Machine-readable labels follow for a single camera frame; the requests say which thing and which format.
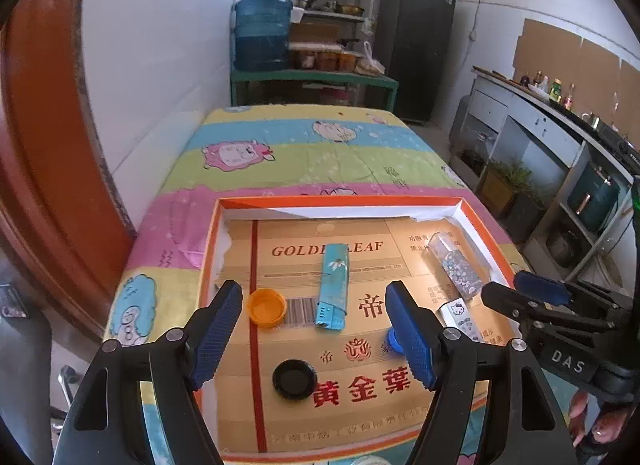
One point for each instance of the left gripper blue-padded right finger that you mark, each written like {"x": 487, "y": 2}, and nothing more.
{"x": 417, "y": 331}

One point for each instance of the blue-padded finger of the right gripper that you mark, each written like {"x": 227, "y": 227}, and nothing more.
{"x": 586, "y": 317}
{"x": 541, "y": 288}

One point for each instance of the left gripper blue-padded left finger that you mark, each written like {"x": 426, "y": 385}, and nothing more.
{"x": 208, "y": 332}

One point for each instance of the blue bottle cap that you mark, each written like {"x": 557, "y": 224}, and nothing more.
{"x": 393, "y": 342}

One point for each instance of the white Hello Kitty lighter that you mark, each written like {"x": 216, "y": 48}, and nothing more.
{"x": 456, "y": 314}

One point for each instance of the orange bottle cap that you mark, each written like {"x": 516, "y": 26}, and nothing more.
{"x": 266, "y": 308}

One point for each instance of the glitter clear lighter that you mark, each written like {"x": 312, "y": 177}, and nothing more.
{"x": 458, "y": 268}

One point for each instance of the teal crane-print lighter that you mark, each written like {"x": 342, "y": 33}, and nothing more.
{"x": 332, "y": 300}

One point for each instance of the black bottle cap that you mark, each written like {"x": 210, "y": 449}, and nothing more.
{"x": 294, "y": 379}

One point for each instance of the white round cap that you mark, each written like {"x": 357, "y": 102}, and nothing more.
{"x": 370, "y": 460}

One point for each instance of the dark teal air fryer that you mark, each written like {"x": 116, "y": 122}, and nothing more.
{"x": 593, "y": 197}

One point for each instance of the white kitchen counter cabinet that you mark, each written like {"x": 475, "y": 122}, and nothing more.
{"x": 503, "y": 122}

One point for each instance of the potted green plant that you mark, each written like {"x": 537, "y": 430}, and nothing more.
{"x": 508, "y": 192}

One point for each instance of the orange-rimmed cardboard tray box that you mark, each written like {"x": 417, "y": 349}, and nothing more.
{"x": 366, "y": 398}

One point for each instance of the colourful cartoon bed sheet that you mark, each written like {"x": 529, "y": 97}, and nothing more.
{"x": 302, "y": 150}

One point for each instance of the grey office chair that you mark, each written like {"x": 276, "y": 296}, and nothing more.
{"x": 40, "y": 372}

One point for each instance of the white plastic bag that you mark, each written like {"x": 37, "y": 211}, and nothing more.
{"x": 367, "y": 65}

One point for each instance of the black refrigerator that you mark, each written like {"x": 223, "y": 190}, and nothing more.
{"x": 411, "y": 41}

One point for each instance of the blue water jug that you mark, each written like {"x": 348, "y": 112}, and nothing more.
{"x": 261, "y": 35}

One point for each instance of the red wooden door frame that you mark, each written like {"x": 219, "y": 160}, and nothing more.
{"x": 60, "y": 214}

